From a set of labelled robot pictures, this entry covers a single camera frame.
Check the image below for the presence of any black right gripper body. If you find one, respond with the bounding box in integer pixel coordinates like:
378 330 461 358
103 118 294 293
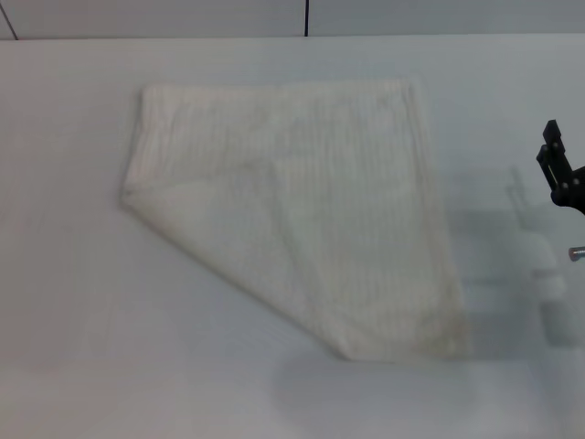
550 165 585 210

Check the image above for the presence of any white ribbed towel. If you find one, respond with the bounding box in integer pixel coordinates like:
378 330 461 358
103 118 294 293
119 76 474 365

